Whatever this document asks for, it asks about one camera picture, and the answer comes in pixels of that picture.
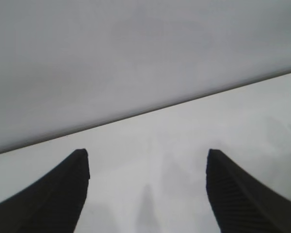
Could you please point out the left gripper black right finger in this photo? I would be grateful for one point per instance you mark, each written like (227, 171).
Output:
(240, 204)

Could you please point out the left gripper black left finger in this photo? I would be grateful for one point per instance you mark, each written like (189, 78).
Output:
(51, 199)

